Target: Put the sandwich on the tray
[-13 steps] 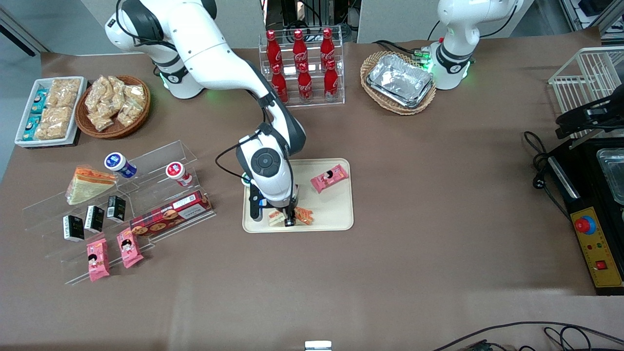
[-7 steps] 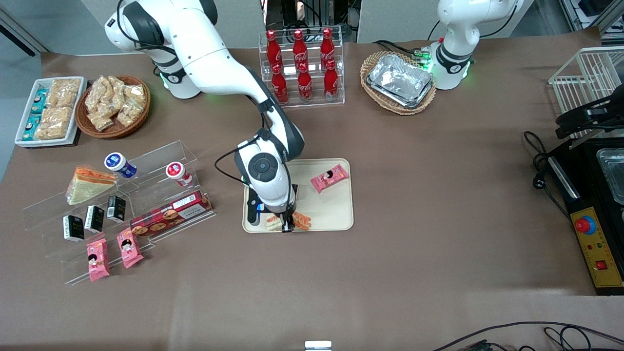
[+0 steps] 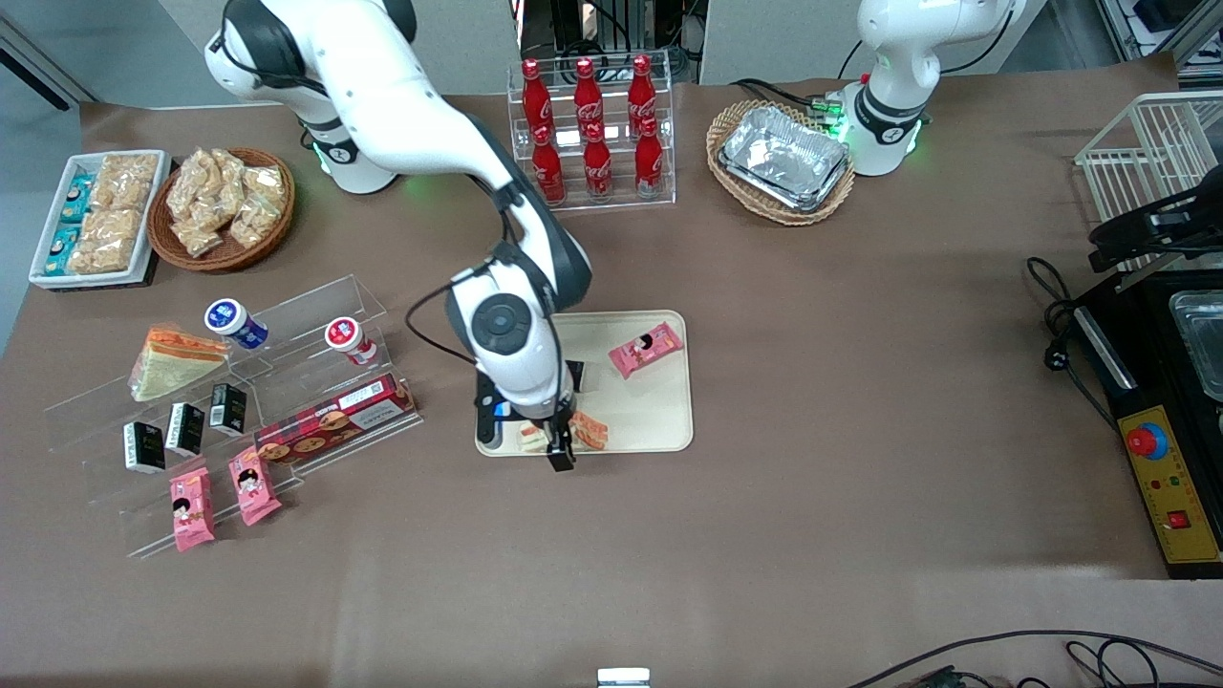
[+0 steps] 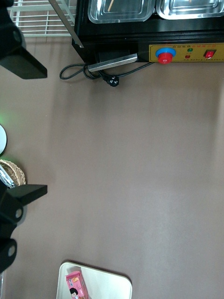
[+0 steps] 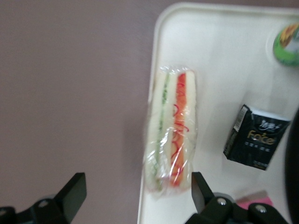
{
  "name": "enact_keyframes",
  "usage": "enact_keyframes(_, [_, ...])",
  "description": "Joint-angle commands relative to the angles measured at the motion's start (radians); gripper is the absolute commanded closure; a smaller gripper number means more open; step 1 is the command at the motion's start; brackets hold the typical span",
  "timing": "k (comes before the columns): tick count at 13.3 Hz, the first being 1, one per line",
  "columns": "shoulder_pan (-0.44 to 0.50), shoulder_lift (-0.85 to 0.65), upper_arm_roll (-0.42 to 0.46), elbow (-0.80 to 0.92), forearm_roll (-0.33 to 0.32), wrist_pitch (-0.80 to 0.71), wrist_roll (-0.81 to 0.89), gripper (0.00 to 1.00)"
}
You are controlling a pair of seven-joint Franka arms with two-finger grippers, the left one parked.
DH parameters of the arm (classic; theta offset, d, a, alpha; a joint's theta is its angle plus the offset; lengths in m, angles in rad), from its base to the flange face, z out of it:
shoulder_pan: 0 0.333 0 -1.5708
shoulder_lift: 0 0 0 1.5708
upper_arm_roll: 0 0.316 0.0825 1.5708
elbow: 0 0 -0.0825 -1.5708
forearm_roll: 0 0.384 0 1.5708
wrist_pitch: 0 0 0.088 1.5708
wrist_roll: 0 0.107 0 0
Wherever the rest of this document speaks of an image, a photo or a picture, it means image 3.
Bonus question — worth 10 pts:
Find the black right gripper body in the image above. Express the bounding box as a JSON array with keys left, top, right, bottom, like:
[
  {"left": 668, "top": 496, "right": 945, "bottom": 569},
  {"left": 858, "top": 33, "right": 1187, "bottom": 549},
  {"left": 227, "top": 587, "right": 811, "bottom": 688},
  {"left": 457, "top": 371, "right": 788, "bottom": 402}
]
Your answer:
[{"left": 475, "top": 373, "right": 580, "bottom": 447}]

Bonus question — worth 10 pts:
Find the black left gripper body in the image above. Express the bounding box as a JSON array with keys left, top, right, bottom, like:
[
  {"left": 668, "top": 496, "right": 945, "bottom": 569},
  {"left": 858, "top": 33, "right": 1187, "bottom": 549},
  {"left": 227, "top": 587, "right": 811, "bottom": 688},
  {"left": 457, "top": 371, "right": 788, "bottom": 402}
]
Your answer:
[{"left": 1147, "top": 180, "right": 1223, "bottom": 264}]

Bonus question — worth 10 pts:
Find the triangle sandwich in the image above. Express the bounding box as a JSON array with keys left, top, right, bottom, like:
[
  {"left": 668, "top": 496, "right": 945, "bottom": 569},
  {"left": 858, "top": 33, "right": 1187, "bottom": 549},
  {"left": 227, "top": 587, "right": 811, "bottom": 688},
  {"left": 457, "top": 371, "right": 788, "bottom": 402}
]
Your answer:
[
  {"left": 516, "top": 410, "right": 610, "bottom": 454},
  {"left": 129, "top": 326, "right": 231, "bottom": 403}
]

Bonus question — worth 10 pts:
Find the beige plastic tray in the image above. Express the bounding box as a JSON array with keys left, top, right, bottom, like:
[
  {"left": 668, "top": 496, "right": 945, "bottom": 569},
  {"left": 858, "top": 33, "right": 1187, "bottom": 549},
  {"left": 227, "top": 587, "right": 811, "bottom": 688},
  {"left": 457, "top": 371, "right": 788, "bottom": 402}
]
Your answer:
[{"left": 475, "top": 310, "right": 694, "bottom": 458}]

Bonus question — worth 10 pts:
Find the aluminium foil tray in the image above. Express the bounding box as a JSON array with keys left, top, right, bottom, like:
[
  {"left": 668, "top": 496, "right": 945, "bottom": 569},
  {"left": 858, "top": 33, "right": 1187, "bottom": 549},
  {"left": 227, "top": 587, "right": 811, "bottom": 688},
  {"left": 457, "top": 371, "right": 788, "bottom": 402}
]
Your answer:
[{"left": 719, "top": 105, "right": 852, "bottom": 213}]

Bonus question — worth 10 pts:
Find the white rectangular tray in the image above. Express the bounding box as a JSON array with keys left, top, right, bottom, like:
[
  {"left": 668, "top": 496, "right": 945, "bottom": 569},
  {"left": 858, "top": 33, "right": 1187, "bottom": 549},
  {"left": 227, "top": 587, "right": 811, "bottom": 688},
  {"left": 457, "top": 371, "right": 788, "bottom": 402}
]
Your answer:
[{"left": 29, "top": 150, "right": 174, "bottom": 290}]

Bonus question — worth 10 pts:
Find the pink cartoon snack bar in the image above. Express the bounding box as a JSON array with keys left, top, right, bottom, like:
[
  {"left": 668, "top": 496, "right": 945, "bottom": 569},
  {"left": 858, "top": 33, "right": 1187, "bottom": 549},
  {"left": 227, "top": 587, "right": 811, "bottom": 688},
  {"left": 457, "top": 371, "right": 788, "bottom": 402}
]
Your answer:
[
  {"left": 170, "top": 459, "right": 218, "bottom": 554},
  {"left": 609, "top": 321, "right": 685, "bottom": 380},
  {"left": 227, "top": 445, "right": 283, "bottom": 527}
]

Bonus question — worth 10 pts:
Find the black sealing machine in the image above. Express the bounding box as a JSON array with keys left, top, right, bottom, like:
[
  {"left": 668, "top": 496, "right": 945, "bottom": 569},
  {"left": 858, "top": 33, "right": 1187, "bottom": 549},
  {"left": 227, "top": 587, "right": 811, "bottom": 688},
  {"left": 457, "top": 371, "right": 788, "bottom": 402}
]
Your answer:
[{"left": 1070, "top": 268, "right": 1223, "bottom": 581}]

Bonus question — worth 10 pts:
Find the red cookie box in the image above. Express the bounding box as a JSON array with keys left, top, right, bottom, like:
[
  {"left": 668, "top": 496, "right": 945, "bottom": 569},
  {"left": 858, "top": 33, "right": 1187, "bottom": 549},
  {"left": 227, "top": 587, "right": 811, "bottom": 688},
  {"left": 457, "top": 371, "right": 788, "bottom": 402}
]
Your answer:
[{"left": 254, "top": 373, "right": 418, "bottom": 466}]

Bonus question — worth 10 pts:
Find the red lid white bottle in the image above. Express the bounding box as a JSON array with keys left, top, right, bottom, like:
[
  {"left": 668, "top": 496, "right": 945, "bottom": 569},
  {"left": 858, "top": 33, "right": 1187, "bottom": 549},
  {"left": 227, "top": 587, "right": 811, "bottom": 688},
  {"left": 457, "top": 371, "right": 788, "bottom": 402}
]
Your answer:
[{"left": 324, "top": 316, "right": 379, "bottom": 368}]

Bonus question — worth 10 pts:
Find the red emergency stop button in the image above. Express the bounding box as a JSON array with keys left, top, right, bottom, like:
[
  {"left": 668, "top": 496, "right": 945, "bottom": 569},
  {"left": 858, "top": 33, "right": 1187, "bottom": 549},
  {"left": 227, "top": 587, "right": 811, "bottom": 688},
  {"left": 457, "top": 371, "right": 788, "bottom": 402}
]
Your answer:
[{"left": 1126, "top": 421, "right": 1169, "bottom": 462}]

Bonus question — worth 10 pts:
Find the clear acrylic stepped shelf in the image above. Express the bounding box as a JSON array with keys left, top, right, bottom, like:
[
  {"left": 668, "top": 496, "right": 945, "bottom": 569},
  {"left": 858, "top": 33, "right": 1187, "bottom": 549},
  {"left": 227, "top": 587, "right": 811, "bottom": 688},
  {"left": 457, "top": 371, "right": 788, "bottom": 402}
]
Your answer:
[{"left": 43, "top": 274, "right": 422, "bottom": 560}]

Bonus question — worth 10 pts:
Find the clear acrylic bottle rack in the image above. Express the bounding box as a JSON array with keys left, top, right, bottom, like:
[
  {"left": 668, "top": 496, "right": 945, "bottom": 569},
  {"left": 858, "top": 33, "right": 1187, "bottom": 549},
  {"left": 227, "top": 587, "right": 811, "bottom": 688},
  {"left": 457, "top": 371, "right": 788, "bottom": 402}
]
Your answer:
[{"left": 506, "top": 59, "right": 677, "bottom": 215}]

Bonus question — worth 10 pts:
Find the red cola bottle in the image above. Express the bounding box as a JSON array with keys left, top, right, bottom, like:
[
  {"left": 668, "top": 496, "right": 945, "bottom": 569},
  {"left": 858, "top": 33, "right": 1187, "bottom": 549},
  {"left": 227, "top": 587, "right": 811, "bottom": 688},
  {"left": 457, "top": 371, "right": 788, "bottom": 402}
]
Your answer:
[
  {"left": 572, "top": 57, "right": 604, "bottom": 131},
  {"left": 633, "top": 118, "right": 665, "bottom": 199},
  {"left": 531, "top": 124, "right": 567, "bottom": 204},
  {"left": 582, "top": 122, "right": 614, "bottom": 202},
  {"left": 521, "top": 59, "right": 554, "bottom": 135},
  {"left": 627, "top": 54, "right": 658, "bottom": 125}
]

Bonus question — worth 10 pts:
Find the small black white carton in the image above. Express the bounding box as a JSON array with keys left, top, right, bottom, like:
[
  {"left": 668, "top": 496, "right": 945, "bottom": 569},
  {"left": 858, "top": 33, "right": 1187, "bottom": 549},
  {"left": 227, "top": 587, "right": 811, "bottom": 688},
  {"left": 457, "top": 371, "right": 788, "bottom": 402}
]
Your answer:
[
  {"left": 122, "top": 421, "right": 167, "bottom": 475},
  {"left": 165, "top": 402, "right": 205, "bottom": 457},
  {"left": 208, "top": 383, "right": 248, "bottom": 438}
]

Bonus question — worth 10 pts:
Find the blue lid white bottle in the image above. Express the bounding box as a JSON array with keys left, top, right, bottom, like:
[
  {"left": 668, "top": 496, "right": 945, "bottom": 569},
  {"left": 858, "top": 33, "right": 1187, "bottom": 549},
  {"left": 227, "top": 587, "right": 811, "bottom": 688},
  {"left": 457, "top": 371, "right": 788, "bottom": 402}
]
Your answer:
[{"left": 204, "top": 298, "right": 270, "bottom": 351}]

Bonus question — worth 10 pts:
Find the light wicker basket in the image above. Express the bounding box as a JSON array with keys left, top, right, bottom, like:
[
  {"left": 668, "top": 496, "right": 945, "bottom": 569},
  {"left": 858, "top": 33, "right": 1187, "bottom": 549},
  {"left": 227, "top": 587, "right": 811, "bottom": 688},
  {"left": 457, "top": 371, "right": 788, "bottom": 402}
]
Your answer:
[{"left": 706, "top": 99, "right": 857, "bottom": 227}]

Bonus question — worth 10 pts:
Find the clear bag of snacks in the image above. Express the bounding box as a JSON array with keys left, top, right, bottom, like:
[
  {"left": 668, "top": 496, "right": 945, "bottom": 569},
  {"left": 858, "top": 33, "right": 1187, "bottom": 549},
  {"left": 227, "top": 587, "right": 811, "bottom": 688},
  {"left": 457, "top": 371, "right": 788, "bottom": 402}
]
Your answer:
[
  {"left": 172, "top": 218, "right": 226, "bottom": 259},
  {"left": 227, "top": 196, "right": 280, "bottom": 249},
  {"left": 205, "top": 148, "right": 255, "bottom": 221},
  {"left": 245, "top": 164, "right": 288, "bottom": 207},
  {"left": 167, "top": 153, "right": 217, "bottom": 226}
]

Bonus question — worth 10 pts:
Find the brown wicker basket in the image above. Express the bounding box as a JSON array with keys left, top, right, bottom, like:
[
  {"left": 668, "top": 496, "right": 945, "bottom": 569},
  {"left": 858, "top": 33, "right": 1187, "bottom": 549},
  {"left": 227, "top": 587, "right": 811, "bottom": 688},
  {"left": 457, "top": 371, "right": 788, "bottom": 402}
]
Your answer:
[{"left": 147, "top": 147, "right": 296, "bottom": 274}]

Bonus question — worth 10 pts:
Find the wrapped cracker pack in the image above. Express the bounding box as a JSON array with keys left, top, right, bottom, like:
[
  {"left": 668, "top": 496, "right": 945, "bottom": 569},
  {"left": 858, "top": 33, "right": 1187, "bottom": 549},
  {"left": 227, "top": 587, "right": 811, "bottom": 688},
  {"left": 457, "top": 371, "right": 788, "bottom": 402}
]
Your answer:
[
  {"left": 81, "top": 207, "right": 146, "bottom": 246},
  {"left": 93, "top": 153, "right": 160, "bottom": 212},
  {"left": 67, "top": 234, "right": 140, "bottom": 277}
]

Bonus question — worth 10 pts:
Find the white wire basket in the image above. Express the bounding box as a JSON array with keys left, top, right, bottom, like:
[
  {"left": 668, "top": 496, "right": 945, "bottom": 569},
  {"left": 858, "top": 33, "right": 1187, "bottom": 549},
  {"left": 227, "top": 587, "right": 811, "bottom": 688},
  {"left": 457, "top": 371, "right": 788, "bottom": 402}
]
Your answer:
[{"left": 1075, "top": 91, "right": 1223, "bottom": 274}]

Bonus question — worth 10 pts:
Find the black power cable with plug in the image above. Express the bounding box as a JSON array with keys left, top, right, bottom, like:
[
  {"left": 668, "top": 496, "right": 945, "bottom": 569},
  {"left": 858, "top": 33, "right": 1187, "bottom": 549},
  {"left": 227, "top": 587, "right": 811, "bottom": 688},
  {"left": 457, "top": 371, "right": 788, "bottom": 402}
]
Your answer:
[{"left": 1026, "top": 255, "right": 1121, "bottom": 431}]

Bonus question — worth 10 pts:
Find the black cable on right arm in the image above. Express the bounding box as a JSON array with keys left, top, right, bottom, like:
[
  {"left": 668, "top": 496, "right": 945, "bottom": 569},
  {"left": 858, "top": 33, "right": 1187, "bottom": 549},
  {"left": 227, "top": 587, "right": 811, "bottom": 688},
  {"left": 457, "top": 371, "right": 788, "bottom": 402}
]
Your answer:
[{"left": 404, "top": 186, "right": 538, "bottom": 370}]

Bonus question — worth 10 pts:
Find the aluminium frame shelf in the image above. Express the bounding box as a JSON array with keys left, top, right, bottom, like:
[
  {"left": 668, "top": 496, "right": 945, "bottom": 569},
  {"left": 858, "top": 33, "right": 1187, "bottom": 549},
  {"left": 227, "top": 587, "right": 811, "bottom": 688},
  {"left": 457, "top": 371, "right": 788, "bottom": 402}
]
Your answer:
[{"left": 1097, "top": 0, "right": 1223, "bottom": 89}]

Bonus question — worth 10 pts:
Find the black cable at left arm base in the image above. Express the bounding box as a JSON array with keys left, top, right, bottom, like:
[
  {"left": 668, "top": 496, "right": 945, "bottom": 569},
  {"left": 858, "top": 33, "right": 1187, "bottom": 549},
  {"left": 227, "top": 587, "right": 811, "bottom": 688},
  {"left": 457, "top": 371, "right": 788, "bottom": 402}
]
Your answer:
[{"left": 734, "top": 78, "right": 844, "bottom": 123}]

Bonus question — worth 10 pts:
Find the black equipment with cables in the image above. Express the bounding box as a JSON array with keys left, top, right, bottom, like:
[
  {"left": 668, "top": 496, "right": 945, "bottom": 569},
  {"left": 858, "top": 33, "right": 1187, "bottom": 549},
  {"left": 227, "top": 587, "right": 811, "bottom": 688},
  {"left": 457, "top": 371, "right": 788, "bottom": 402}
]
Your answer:
[{"left": 516, "top": 0, "right": 710, "bottom": 83}]

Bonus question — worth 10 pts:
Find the black cable on table edge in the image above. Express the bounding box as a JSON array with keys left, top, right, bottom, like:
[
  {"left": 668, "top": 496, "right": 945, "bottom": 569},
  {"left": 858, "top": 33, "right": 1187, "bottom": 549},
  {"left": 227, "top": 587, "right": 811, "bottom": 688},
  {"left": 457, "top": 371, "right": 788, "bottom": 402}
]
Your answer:
[{"left": 846, "top": 629, "right": 1223, "bottom": 688}]

